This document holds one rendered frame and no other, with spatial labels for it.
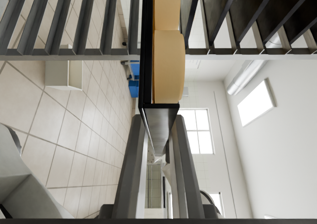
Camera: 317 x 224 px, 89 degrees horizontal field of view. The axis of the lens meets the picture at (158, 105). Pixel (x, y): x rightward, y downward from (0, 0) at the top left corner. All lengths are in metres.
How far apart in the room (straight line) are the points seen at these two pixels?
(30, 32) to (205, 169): 4.49
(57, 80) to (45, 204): 1.06
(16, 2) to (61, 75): 0.54
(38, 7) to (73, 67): 0.75
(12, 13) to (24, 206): 0.71
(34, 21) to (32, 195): 0.63
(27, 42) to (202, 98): 4.95
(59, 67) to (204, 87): 4.78
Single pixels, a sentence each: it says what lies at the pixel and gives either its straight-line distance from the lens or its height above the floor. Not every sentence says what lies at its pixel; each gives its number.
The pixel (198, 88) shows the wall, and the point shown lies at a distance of 5.50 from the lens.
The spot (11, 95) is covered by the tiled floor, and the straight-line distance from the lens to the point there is 1.16.
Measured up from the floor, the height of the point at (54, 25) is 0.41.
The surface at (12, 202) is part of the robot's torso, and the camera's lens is 0.38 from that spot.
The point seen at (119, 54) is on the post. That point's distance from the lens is 0.60.
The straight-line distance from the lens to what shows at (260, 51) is 0.67.
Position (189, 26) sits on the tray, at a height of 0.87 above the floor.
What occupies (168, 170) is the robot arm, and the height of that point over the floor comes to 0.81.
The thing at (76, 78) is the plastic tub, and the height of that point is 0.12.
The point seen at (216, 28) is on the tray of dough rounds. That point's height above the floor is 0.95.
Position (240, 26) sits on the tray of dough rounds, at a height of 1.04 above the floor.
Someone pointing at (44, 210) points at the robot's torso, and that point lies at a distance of 0.35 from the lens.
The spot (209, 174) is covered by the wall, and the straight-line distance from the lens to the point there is 4.75.
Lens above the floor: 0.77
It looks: level
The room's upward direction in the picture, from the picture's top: 90 degrees clockwise
